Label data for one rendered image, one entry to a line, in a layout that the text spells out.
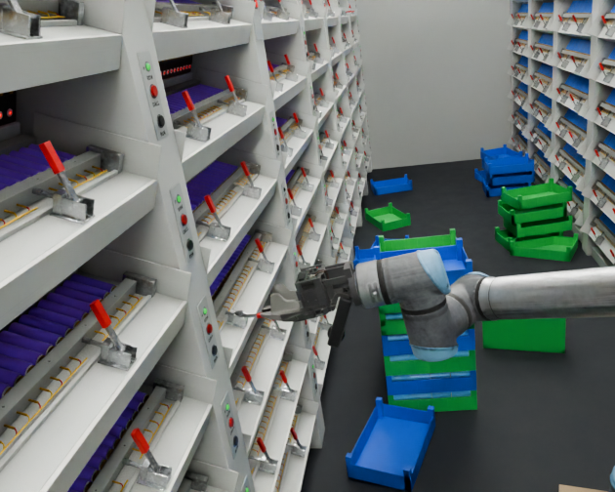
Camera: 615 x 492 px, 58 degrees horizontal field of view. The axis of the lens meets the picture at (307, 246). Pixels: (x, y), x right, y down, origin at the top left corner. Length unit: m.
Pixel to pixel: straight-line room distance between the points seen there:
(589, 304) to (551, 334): 1.30
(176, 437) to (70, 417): 0.28
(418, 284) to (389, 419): 1.04
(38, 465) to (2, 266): 0.20
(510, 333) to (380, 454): 0.76
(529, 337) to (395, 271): 1.36
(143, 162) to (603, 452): 1.60
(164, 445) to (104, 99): 0.51
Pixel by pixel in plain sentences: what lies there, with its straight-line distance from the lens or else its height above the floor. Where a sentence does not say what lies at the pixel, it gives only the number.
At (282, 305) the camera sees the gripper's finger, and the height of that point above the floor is 0.79.
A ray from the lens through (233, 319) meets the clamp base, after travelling 1.19.
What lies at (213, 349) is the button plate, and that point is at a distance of 0.98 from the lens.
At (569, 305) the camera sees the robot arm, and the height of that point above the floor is 0.79.
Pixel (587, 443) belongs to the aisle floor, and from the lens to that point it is 2.00.
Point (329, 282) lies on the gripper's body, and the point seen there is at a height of 0.83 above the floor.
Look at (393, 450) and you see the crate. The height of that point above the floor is 0.00.
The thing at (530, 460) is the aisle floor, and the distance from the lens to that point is 1.92.
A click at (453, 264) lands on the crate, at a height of 0.48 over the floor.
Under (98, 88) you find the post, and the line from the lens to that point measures 0.85.
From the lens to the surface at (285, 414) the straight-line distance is 1.57.
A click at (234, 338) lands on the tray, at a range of 1.15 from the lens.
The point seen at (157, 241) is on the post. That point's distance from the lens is 0.87.
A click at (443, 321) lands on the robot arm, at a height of 0.74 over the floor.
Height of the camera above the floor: 1.30
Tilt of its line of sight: 21 degrees down
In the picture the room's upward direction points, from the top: 9 degrees counter-clockwise
